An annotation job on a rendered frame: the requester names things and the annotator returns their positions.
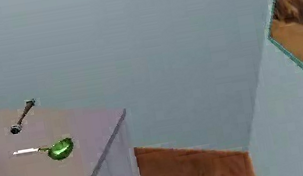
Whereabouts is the dark brown rod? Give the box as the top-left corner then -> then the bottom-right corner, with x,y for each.
5,97 -> 42,136

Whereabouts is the green ladle with white handle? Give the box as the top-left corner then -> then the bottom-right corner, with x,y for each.
11,136 -> 77,168

